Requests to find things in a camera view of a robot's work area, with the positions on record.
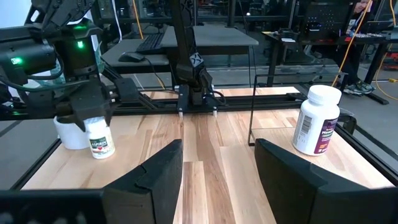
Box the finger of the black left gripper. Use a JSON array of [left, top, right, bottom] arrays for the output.
[[103, 103, 114, 128], [55, 114, 87, 133]]

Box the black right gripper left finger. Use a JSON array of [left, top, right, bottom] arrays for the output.
[[0, 139, 184, 224]]

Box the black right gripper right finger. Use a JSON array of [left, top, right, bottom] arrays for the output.
[[254, 138, 398, 224]]

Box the white aspirin bottle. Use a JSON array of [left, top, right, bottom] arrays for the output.
[[84, 117, 116, 161]]

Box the white bottle purple label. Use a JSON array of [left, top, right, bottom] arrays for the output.
[[292, 84, 342, 156]]

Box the black computer mouse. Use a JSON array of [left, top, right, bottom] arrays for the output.
[[118, 51, 146, 63]]

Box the black keyboard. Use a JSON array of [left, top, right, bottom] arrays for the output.
[[135, 32, 165, 54]]

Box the person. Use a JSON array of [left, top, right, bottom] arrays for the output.
[[340, 0, 379, 96]]

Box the black metal workbench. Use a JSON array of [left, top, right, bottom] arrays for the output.
[[262, 29, 398, 105]]

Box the grey desk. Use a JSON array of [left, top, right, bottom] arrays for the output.
[[101, 24, 259, 75]]

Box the black perforated panel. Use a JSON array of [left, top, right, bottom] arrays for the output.
[[306, 2, 352, 41]]

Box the wooden shelf black wire frame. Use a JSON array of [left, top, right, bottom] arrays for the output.
[[248, 73, 396, 190]]

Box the black aluminium rig frame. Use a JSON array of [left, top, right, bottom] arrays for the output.
[[0, 76, 398, 191]]

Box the yellow cable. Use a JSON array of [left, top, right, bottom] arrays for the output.
[[330, 0, 398, 102]]

